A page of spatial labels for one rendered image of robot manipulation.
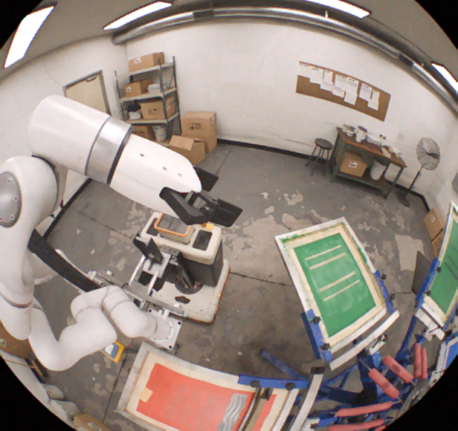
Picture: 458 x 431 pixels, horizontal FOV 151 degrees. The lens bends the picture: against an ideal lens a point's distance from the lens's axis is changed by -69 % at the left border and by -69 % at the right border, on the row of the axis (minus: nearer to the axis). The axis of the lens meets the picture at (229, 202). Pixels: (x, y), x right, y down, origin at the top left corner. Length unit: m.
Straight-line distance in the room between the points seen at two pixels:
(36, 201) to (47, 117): 0.09
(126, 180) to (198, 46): 3.56
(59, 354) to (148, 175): 0.42
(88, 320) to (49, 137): 0.42
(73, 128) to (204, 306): 1.60
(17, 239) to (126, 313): 0.40
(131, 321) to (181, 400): 0.64
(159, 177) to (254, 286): 1.88
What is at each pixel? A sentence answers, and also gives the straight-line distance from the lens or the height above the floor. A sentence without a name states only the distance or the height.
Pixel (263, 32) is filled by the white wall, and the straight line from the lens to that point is 3.39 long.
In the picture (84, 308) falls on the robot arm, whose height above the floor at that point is 1.51.
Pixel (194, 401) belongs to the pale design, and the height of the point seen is 0.96.
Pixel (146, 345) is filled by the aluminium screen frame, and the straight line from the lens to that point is 1.00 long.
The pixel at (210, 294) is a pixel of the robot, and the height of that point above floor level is 0.28.
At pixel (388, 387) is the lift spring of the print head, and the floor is 1.18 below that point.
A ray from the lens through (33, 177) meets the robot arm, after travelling 0.18.
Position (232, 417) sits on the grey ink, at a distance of 1.06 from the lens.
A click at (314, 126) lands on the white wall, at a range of 3.58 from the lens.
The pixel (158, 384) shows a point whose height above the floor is 0.96.
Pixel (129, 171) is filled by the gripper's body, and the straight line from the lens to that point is 0.19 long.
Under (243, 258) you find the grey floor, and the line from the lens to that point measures 2.12.
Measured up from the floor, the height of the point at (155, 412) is 0.96.
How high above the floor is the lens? 1.90
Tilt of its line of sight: 46 degrees down
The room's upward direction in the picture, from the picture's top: straight up
